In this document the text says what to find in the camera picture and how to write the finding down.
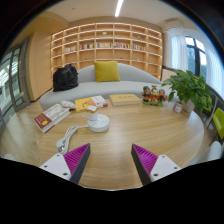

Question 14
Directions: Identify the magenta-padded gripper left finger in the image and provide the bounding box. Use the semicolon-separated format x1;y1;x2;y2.
39;142;92;185

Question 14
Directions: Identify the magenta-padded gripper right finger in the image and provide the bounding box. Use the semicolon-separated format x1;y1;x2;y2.
130;143;183;187

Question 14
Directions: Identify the round white power strip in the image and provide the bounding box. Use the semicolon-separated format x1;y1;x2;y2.
87;114;111;133

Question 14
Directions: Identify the red and white book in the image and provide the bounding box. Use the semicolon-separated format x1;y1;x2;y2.
33;103;72;134

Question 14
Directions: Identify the small patterned white pouch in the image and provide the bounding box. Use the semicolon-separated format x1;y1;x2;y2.
59;99;77;110

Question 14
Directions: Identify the yellow illustrated book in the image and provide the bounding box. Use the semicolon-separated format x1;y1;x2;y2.
74;97;98;112

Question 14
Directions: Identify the small white and red jar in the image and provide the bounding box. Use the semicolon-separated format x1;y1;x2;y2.
172;101;184;114

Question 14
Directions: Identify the colourful figurine group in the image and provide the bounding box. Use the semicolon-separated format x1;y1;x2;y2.
141;85;169;108

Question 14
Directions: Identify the white chair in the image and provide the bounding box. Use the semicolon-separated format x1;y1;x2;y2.
189;140;224;166

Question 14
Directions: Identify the grey curved sofa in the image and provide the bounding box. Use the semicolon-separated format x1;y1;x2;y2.
39;62;174;111

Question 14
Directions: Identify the black backpack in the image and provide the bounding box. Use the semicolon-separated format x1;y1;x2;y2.
52;63;80;93

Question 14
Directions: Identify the green chair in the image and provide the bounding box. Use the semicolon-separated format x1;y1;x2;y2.
206;107;224;141
203;96;214;113

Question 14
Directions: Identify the green potted plant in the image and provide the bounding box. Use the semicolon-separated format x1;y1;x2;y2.
161;69;213;114

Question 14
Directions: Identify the yellow cushion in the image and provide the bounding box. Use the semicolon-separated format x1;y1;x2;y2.
93;60;122;83

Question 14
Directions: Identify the white sheer curtain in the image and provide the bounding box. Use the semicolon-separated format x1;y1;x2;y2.
169;34;189;72
204;46;224;101

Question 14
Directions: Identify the dark-framed window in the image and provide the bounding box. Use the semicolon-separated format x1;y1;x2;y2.
184;35;208;81

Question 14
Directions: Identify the white air conditioner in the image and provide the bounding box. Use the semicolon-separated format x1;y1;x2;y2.
162;18;184;33

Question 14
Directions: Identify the long ceiling light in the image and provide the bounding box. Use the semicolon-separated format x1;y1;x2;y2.
114;0;125;18

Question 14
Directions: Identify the white power cable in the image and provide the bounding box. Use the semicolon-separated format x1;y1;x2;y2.
55;124;90;155

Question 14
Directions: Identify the glass door with grey frame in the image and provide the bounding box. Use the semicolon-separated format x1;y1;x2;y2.
0;38;32;113

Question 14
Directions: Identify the wooden wall shelf unit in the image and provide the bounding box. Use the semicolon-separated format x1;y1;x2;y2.
49;22;164;80

